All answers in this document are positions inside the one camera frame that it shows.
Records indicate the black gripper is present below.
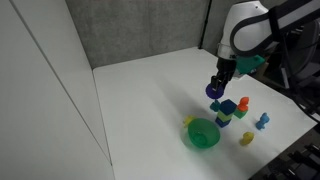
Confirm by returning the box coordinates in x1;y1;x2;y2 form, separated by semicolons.
210;57;238;91

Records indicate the purple spiky ball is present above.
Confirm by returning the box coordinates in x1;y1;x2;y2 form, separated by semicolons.
205;83;225;99

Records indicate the green translucent plastic bowl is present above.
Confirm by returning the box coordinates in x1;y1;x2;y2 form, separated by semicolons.
187;118;221;149

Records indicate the dark blue cube block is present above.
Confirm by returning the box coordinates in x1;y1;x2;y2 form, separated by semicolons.
219;98;238;114

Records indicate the orange small block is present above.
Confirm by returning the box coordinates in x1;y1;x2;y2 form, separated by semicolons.
236;96;250;112

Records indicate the lime green block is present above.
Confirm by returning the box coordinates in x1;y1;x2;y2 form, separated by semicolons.
216;109;234;123

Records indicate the green cube block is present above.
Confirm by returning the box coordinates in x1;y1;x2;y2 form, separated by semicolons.
233;108;249;120

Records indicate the yellow spiky star toy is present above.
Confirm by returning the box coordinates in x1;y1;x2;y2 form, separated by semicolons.
183;115;198;128

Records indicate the light blue animal toy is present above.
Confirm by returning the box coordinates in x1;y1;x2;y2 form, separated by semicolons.
255;112;271;131

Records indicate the black stand pole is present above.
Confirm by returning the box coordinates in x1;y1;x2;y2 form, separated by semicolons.
198;0;213;50

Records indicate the yellow duck toy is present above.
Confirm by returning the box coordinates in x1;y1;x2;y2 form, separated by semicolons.
239;131;255;146

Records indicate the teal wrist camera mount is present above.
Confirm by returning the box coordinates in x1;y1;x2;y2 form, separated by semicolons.
234;54;266;75

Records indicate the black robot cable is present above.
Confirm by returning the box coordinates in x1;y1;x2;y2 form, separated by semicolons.
279;33;320;123

